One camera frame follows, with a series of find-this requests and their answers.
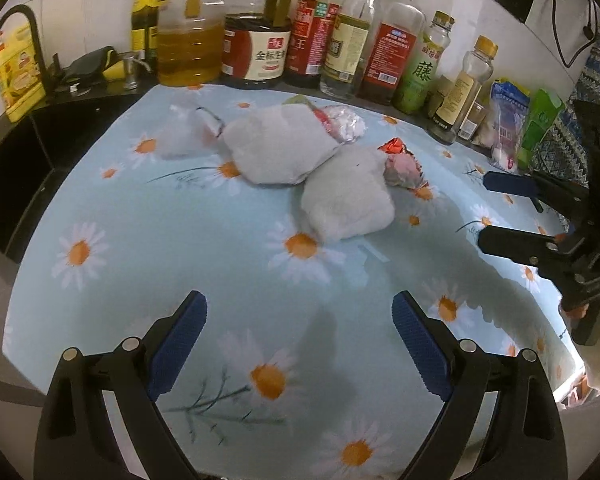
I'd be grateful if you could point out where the red pink snack wrapper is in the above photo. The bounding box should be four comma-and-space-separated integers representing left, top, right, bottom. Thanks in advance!
378, 138, 427, 190

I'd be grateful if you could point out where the white towel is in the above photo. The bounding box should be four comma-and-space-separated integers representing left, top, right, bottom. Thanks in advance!
220, 103, 339, 185
300, 145, 394, 243

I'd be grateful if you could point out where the silver plastic ball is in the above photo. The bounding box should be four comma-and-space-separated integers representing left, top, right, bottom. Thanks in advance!
314, 105, 366, 144

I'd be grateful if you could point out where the clear plastic bag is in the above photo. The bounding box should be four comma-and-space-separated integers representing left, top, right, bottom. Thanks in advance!
156, 104, 225, 160

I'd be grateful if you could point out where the black kitchen faucet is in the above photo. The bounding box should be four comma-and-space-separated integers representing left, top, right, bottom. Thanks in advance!
0, 4, 53, 107

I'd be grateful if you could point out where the brown paste jar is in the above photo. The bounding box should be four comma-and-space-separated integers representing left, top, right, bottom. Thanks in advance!
457, 101, 486, 141

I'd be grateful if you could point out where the green package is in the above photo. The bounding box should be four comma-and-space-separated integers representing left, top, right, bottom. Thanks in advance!
517, 89, 565, 171

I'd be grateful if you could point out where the blue white salt bag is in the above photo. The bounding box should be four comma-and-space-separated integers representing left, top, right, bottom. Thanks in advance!
489, 78, 530, 174

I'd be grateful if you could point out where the small sesame oil bottle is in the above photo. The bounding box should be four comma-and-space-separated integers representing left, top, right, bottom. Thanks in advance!
427, 36, 498, 145

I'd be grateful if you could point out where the green label oil bottle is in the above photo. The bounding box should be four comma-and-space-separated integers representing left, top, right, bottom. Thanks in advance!
392, 11, 455, 115

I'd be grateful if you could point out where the dark vinegar bottle red label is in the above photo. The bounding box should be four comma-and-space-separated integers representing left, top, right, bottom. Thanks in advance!
358, 0, 426, 105

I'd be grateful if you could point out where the clear vinegar bottle yellow cap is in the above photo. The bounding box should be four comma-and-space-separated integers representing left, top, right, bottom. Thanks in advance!
320, 0, 380, 100

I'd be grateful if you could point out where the blue daisy tablecloth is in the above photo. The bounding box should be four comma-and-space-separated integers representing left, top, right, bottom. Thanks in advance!
3, 86, 583, 479

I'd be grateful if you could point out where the red label sauce bottle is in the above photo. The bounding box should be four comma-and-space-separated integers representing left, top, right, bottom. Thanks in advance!
284, 0, 342, 88

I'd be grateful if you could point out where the soy sauce jug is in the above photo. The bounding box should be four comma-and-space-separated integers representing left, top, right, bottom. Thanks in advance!
221, 0, 292, 90

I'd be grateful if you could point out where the cooking oil jug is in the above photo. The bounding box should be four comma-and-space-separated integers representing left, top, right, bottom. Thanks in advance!
157, 0, 225, 87

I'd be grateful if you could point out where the black cloth by sink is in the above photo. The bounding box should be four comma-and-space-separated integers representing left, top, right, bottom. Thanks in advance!
56, 46, 124, 94

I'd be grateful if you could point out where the yellow detergent bottle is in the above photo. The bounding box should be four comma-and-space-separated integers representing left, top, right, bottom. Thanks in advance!
0, 25, 45, 124

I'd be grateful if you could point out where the green glass bottle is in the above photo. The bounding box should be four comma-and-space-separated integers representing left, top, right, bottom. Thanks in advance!
131, 0, 164, 68

